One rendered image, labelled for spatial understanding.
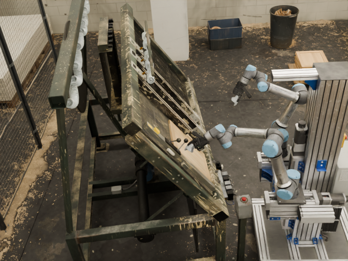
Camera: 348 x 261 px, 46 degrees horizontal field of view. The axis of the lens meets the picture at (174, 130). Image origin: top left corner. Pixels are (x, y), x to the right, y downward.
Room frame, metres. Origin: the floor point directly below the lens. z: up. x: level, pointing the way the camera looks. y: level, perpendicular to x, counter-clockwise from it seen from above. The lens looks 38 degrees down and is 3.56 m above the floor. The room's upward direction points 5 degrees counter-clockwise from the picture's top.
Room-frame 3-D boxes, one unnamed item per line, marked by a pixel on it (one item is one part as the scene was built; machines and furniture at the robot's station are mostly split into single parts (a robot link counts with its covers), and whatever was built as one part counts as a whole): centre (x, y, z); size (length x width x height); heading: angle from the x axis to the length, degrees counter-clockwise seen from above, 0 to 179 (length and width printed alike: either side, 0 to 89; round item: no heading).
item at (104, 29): (4.03, 0.62, 1.38); 0.70 x 0.15 x 0.85; 3
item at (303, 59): (5.53, -2.20, 0.20); 0.61 x 0.53 x 0.40; 175
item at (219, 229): (3.29, 0.37, 0.41); 2.20 x 1.38 x 0.83; 3
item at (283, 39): (6.84, -2.13, 0.33); 0.52 x 0.51 x 0.65; 175
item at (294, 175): (2.23, -0.90, 1.20); 0.13 x 0.12 x 0.14; 147
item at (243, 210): (2.30, -0.54, 0.84); 0.12 x 0.12 x 0.18; 3
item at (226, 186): (2.74, -0.45, 0.69); 0.50 x 0.14 x 0.24; 3
